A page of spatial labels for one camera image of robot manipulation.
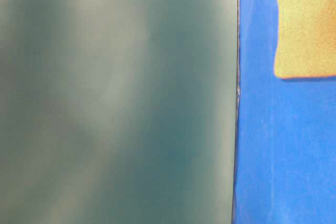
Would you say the orange towel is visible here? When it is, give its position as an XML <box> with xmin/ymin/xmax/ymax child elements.
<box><xmin>274</xmin><ymin>0</ymin><xmax>335</xmax><ymax>79</ymax></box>

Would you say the blurred grey-green foreground object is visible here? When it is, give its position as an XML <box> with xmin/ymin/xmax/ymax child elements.
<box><xmin>1</xmin><ymin>0</ymin><xmax>237</xmax><ymax>223</ymax></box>

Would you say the blue table cloth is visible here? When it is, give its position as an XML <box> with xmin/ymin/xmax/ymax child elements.
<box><xmin>233</xmin><ymin>0</ymin><xmax>335</xmax><ymax>223</ymax></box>

